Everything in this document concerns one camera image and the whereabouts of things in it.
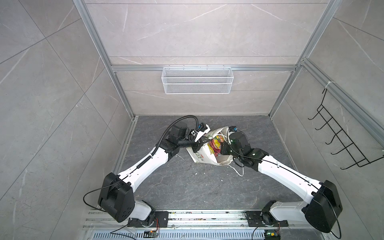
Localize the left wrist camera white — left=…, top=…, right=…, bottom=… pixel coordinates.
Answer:
left=190, top=123, right=211, bottom=142

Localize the black wire hook rack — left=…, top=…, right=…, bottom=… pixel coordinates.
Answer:
left=308, top=89, right=384, bottom=171

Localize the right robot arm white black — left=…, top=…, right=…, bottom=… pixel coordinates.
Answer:
left=225, top=126, right=343, bottom=233

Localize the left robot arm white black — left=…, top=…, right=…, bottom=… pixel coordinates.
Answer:
left=94, top=115, right=211, bottom=226

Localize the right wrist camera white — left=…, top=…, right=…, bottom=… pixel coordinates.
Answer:
left=226, top=126, right=238, bottom=142

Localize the aluminium rail frame front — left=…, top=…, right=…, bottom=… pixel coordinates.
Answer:
left=79, top=209, right=335, bottom=240

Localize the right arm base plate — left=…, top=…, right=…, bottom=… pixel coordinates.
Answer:
left=245, top=211, right=289, bottom=228

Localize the Fox's fruits candy packet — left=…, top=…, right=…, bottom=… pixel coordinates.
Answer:
left=209, top=135, right=226, bottom=157

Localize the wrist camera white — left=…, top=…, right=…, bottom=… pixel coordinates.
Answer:
left=190, top=123, right=211, bottom=142
left=226, top=126, right=238, bottom=142

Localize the white wire mesh basket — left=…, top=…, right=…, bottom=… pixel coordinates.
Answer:
left=162, top=67, right=234, bottom=95

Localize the white paper gift bag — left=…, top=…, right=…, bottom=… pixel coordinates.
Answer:
left=187, top=127, right=244, bottom=177

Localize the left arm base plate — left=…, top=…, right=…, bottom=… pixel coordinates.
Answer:
left=128, top=211, right=169, bottom=228

